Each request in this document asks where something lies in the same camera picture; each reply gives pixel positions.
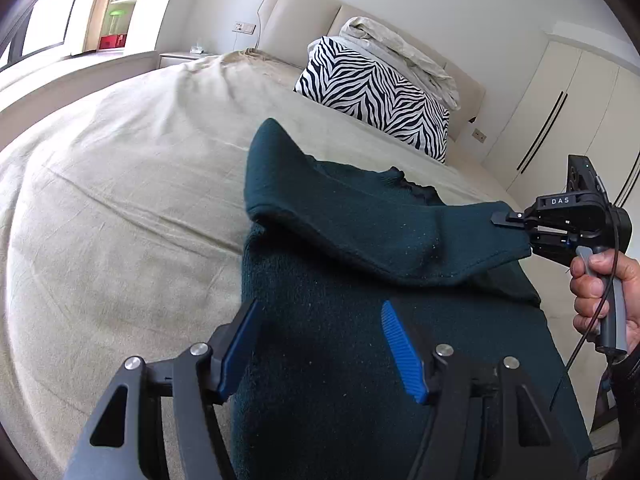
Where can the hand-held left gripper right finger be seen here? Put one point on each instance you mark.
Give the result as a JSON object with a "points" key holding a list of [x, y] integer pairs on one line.
{"points": [[402, 355]]}

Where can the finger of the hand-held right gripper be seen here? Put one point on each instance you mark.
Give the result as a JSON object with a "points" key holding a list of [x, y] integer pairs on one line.
{"points": [[515, 219], [550, 249]]}

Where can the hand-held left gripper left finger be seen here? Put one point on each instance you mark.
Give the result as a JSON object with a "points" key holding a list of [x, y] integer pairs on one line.
{"points": [[240, 345]]}

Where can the dark green knit sweater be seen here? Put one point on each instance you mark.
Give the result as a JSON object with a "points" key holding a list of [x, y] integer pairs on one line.
{"points": [[340, 260]]}

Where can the person's right hand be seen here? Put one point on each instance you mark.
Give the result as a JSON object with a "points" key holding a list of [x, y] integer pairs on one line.
{"points": [[592, 305]]}

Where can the white wardrobe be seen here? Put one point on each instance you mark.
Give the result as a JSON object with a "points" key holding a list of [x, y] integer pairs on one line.
{"points": [[575, 110]]}

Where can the zebra print pillow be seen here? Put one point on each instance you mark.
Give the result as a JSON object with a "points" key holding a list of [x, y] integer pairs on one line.
{"points": [[370, 90]]}

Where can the bed with beige bedspread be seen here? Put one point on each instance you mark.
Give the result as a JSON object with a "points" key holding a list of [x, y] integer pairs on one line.
{"points": [[125, 185]]}

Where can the folded beige duvet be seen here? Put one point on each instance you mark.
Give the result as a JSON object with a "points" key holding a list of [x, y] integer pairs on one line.
{"points": [[400, 50]]}

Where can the white nightstand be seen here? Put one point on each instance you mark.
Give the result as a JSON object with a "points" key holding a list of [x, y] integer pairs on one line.
{"points": [[175, 59]]}

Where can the beige padded headboard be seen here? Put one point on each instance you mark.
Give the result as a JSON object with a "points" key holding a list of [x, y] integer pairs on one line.
{"points": [[295, 20]]}

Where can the beige window bench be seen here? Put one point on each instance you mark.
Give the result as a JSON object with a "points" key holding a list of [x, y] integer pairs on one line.
{"points": [[75, 75]]}

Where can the red box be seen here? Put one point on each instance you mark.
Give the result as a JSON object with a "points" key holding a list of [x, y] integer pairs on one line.
{"points": [[112, 41]]}

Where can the beige curtain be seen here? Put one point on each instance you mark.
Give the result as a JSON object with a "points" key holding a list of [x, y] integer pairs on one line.
{"points": [[95, 10]]}

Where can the black framed window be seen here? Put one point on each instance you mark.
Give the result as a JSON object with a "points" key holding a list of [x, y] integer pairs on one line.
{"points": [[45, 15]]}

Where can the small wall socket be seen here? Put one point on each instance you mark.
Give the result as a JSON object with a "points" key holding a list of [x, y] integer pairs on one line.
{"points": [[480, 135]]}

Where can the wide wall socket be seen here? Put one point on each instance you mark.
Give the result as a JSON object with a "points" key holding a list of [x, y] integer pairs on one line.
{"points": [[245, 28]]}

